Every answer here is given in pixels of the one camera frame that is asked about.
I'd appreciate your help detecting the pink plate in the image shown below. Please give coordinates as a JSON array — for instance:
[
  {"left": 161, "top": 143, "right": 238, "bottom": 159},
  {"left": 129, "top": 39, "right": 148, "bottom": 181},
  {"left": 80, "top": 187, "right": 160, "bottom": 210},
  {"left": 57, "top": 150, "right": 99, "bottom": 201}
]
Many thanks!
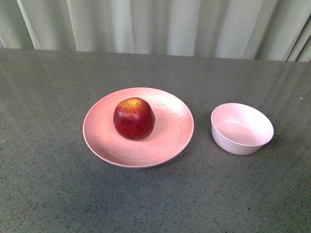
[{"left": 83, "top": 87, "right": 194, "bottom": 168}]

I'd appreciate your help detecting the red yellow apple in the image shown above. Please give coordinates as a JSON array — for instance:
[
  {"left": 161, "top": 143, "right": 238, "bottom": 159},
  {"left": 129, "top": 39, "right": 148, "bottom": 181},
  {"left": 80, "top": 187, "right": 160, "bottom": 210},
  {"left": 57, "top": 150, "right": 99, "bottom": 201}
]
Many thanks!
[{"left": 113, "top": 97, "right": 156, "bottom": 141}]

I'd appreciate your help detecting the pale pink bowl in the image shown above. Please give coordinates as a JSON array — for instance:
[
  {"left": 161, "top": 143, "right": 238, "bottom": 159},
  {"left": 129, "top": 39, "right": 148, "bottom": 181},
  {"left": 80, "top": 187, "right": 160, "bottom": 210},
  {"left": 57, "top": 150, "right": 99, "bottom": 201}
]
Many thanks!
[{"left": 211, "top": 103, "right": 274, "bottom": 155}]

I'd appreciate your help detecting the white curtain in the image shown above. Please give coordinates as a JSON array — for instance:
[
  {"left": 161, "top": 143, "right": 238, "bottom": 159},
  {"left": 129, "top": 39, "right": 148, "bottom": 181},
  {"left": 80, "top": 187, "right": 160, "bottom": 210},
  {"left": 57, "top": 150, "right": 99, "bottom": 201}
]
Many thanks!
[{"left": 0, "top": 0, "right": 311, "bottom": 62}]

